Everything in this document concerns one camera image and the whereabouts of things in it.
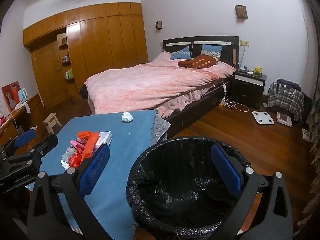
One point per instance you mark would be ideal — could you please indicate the small wooden stool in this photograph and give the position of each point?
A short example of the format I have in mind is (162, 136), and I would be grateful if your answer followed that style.
(51, 122)

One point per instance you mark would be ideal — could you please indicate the brown wall lamp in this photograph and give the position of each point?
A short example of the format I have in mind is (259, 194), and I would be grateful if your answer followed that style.
(241, 12)
(159, 25)

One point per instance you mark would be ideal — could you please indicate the black white nightstand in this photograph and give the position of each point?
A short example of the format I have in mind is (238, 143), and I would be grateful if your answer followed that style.
(247, 90)

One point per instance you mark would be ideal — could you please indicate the black trash bin with bag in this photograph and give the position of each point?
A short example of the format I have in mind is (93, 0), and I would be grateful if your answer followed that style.
(180, 200)

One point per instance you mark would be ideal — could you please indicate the orange mesh sleeve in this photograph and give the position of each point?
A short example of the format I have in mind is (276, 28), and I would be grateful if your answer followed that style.
(90, 146)

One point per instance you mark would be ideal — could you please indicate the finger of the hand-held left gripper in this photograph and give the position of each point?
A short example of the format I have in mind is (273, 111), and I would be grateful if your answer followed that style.
(23, 139)
(46, 143)

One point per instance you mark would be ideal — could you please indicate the brown dotted pillow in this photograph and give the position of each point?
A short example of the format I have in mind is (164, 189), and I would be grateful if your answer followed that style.
(197, 62)

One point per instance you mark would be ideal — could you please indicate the yellow floor socket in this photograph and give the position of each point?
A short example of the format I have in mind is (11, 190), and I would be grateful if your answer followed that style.
(223, 103)

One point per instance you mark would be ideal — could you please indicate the red plastic bag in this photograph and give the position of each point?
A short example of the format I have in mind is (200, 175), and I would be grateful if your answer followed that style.
(75, 160)

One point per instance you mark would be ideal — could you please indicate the light blue kettle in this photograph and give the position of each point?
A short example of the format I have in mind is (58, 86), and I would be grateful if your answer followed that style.
(22, 95)

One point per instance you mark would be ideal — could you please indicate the dark wooden bed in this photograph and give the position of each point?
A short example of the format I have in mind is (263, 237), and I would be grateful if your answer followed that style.
(185, 120)

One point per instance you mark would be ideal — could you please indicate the dark purple bag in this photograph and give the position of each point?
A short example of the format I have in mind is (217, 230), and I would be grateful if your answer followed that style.
(288, 83)

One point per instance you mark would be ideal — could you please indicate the grey quilted cloth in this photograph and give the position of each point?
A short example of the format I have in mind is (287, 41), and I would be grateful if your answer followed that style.
(160, 130)

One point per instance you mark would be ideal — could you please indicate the pink blanket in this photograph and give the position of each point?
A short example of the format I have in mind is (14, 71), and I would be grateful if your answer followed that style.
(150, 85)

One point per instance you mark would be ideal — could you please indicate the wooden desk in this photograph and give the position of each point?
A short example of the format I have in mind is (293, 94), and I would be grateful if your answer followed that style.
(32, 112)

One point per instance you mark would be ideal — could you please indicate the white bathroom scale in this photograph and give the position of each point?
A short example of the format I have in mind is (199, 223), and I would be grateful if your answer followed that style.
(263, 117)

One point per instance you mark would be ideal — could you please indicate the wooden wardrobe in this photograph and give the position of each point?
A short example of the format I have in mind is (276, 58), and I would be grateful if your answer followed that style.
(100, 47)

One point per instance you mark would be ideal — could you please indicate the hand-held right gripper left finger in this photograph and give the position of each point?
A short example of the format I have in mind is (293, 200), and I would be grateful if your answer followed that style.
(95, 171)

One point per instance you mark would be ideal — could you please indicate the black cloth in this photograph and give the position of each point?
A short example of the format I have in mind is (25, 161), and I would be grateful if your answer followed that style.
(83, 92)

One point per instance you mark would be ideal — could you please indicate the white scale with dark panel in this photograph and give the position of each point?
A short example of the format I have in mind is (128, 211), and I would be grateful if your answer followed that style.
(284, 119)

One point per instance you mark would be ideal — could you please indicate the grey white tissue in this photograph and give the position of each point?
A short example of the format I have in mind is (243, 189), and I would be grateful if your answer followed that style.
(67, 156)

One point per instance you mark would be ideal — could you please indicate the blue table mat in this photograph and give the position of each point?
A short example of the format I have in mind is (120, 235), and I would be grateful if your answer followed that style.
(125, 142)

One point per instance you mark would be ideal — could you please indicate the orange cloth piece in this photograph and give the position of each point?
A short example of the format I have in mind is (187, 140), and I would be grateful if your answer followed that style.
(83, 134)

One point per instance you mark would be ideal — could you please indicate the green bottle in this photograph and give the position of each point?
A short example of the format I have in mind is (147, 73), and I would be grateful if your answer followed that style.
(70, 73)

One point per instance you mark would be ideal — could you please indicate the beige wall socket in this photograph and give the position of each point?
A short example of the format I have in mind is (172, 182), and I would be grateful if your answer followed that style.
(244, 42)

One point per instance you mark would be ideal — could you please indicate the red poster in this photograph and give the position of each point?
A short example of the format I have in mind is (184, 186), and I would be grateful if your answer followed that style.
(10, 95)

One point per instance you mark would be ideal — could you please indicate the blue patterned pillow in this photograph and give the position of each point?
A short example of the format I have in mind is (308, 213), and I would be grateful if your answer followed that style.
(211, 50)

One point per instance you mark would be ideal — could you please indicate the small white floor box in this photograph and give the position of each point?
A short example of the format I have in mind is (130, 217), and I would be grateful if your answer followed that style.
(306, 134)

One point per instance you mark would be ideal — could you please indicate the white box with blue print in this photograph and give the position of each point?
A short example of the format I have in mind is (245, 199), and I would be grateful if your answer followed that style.
(105, 138)

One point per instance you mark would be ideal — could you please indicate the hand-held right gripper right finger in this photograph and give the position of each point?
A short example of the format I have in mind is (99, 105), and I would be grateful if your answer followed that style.
(226, 171)

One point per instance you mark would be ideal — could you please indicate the yellow plush toy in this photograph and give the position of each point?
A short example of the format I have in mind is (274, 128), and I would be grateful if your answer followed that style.
(257, 70)

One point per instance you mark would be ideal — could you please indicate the dark patterned curtain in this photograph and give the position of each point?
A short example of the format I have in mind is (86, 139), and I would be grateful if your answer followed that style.
(313, 140)

